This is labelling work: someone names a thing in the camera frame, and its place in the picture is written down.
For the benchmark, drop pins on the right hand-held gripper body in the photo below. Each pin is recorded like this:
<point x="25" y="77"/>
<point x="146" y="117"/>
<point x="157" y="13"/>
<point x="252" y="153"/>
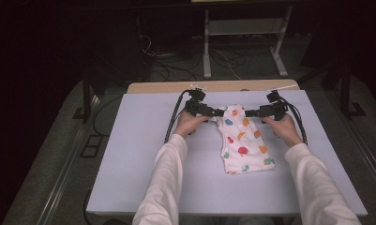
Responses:
<point x="274" y="109"/>

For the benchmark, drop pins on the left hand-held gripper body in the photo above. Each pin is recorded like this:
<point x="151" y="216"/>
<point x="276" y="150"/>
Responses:
<point x="198" y="106"/>

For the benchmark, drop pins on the white fruit print pants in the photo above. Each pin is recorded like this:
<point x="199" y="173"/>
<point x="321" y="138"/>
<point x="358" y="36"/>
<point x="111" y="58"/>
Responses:
<point x="243" y="143"/>

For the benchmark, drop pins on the person's left hand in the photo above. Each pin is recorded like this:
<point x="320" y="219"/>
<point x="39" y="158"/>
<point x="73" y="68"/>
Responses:
<point x="185" y="125"/>

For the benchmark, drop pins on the person's right hand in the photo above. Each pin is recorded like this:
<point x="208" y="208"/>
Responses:
<point x="285" y="129"/>

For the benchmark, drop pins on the light wooden table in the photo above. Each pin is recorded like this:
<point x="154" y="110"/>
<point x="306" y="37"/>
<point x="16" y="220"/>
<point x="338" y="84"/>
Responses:
<point x="163" y="86"/>

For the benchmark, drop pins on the white metal stand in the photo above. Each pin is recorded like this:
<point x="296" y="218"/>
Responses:
<point x="206" y="47"/>

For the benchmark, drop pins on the black metal stand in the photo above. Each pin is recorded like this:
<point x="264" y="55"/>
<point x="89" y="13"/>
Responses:
<point x="86" y="93"/>
<point x="345" y="90"/>

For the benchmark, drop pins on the metal floor rail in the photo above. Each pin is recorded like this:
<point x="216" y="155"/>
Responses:
<point x="63" y="175"/>
<point x="367" y="156"/>

